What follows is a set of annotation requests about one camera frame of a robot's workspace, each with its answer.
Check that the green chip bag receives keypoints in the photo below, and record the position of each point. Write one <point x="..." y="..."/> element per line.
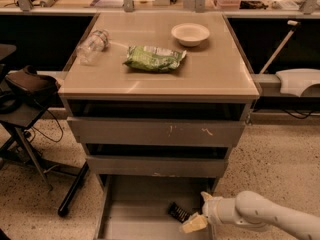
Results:
<point x="153" y="59"/>

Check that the clear plastic water bottle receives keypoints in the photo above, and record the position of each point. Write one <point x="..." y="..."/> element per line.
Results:
<point x="88" y="50"/>

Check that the black rxbar chocolate bar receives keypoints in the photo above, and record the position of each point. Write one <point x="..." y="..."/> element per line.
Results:
<point x="178" y="213"/>

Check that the white paper bowl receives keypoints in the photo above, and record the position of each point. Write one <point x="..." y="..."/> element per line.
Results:
<point x="190" y="34"/>

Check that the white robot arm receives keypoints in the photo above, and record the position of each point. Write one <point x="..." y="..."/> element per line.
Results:
<point x="250" y="210"/>

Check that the grey open bottom drawer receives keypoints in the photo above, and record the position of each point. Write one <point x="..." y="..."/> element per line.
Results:
<point x="136" y="208"/>

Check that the dark stool with stand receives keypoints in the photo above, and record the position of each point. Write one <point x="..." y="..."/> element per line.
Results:
<point x="17" y="118"/>

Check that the grey middle drawer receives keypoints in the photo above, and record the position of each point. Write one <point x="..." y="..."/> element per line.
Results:
<point x="156" y="166"/>

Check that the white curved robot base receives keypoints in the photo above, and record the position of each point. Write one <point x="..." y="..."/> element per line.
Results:
<point x="296" y="81"/>

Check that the grey top drawer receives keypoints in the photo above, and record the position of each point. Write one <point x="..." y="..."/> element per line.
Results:
<point x="159" y="132"/>

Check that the grey drawer cabinet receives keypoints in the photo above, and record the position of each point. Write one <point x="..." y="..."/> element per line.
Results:
<point x="212" y="82"/>

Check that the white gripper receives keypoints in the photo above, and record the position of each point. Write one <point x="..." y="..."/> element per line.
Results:
<point x="212" y="209"/>

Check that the white stick with handle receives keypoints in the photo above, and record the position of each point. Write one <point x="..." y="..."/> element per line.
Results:
<point x="294" y="26"/>

